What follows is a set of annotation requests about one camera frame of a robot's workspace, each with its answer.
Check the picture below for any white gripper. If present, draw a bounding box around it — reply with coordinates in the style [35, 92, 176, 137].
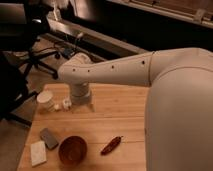
[62, 83, 95, 112]

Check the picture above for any white ceramic cup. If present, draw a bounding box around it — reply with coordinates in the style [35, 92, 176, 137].
[37, 90, 54, 112]

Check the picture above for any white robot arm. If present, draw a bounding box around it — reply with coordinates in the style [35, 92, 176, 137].
[58, 47, 213, 171]

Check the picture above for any brown ceramic bowl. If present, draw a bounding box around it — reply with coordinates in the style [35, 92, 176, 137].
[58, 136, 87, 166]

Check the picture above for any grey rectangular block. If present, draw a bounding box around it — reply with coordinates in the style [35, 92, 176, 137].
[40, 128, 59, 150]

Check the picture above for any red chili pepper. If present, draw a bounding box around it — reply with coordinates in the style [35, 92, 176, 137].
[100, 136, 122, 155]

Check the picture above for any white rectangular sponge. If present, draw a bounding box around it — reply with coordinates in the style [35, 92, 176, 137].
[30, 141, 47, 167]

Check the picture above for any black office chair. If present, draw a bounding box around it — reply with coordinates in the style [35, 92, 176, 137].
[0, 0, 60, 126]

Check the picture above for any blue device with cables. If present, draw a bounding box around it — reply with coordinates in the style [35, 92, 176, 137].
[61, 48, 76, 59]

